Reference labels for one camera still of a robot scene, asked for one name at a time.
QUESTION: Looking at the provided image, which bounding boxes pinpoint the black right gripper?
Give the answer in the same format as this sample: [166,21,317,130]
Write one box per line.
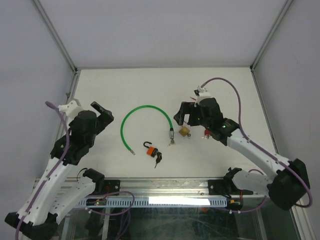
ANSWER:
[173,101,211,130]

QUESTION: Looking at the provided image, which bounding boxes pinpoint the brass padlock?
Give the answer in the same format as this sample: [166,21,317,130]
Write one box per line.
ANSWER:
[178,121,191,137]

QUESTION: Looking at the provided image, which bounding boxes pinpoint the green cable lock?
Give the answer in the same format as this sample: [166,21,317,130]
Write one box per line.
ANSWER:
[120,104,175,156]

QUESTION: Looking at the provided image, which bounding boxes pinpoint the orange black padlock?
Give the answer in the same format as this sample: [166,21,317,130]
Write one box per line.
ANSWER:
[143,141,159,158]

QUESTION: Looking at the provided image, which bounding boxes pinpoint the red cable padlock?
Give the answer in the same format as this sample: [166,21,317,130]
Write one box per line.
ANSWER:
[188,98,212,136]

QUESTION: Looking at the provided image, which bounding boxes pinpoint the silver key pair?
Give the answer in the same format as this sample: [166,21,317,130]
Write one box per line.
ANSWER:
[167,139,176,147]

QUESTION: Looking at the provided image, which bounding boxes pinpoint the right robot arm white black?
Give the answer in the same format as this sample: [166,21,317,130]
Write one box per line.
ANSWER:
[173,97,313,210]

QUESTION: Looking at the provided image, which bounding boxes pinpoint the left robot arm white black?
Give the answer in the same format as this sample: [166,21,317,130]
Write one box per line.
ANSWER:
[4,100,114,240]

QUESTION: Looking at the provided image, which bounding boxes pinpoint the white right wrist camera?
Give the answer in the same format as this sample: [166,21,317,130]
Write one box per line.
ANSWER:
[194,85,212,105]

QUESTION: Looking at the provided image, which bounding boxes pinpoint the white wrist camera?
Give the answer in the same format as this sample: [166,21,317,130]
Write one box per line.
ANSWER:
[58,99,84,120]
[194,85,212,105]

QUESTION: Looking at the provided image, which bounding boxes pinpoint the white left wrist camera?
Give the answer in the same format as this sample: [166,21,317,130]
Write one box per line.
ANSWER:
[58,99,84,120]

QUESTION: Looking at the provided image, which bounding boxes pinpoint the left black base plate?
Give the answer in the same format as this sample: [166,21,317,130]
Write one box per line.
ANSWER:
[92,179,121,196]

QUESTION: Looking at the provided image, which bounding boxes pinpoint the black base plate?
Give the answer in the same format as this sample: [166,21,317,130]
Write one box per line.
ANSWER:
[92,179,121,196]
[207,178,254,197]

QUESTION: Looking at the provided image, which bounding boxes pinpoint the aluminium mounting rail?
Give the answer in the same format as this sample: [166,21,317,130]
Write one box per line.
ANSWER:
[34,176,268,205]

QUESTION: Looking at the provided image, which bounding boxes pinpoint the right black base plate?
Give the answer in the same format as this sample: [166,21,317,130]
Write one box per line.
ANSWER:
[207,178,254,197]

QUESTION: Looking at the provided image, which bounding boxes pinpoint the white perforated cable duct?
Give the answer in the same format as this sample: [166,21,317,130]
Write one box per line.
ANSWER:
[75,196,227,209]

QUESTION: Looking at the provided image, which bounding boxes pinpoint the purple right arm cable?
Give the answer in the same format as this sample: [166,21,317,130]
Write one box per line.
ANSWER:
[199,77,314,215]

